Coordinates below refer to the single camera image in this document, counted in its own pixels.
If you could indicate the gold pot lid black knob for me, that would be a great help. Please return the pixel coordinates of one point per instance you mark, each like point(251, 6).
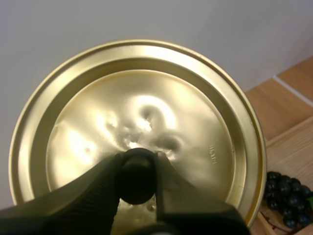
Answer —
point(137, 110)

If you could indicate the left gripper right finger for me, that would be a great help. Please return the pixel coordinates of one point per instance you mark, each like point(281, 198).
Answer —
point(195, 208)

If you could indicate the dark toy grapes bunch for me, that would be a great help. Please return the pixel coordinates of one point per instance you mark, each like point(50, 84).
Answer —
point(288, 198)

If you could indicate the shallow wooden tray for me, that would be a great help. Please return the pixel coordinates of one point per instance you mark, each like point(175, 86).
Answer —
point(291, 156)

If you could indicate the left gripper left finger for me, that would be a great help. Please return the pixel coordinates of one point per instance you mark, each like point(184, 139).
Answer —
point(73, 205)

